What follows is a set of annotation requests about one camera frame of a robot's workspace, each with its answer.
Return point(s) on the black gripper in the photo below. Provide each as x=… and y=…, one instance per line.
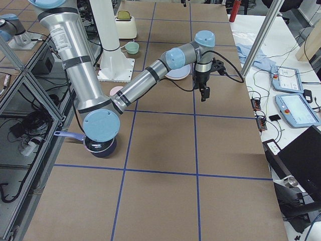
x=200, y=80

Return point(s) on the blue plate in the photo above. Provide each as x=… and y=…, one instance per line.
x=184, y=69

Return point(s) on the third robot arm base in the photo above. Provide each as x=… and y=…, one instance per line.
x=13, y=32

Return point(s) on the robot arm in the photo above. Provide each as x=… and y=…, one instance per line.
x=105, y=94

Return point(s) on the small black phone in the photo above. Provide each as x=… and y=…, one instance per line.
x=274, y=118

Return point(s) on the white side table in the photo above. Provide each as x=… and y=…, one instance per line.
x=276, y=50

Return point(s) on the upper teach pendant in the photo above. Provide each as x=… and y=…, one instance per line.
x=286, y=79

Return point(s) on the teach pendant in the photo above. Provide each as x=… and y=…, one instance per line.
x=296, y=110
x=286, y=79

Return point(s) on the green bowl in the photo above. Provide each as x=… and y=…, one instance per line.
x=132, y=48

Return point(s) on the small black box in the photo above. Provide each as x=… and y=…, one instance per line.
x=272, y=149

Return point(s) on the pink bowl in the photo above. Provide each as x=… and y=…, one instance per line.
x=114, y=90

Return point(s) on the red cylinder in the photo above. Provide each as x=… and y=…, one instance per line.
x=234, y=11

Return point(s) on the lower teach pendant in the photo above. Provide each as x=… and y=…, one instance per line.
x=296, y=110

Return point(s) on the toast slice in toaster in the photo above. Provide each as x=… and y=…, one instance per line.
x=123, y=15

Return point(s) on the black laptop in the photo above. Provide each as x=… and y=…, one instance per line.
x=302, y=158

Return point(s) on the dark blue pot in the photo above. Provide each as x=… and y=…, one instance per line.
x=98, y=149

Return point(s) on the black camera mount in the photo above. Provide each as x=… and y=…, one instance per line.
x=218, y=66

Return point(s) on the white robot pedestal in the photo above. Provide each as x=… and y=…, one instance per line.
x=114, y=66

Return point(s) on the aluminium frame post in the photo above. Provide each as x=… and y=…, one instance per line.
x=264, y=29

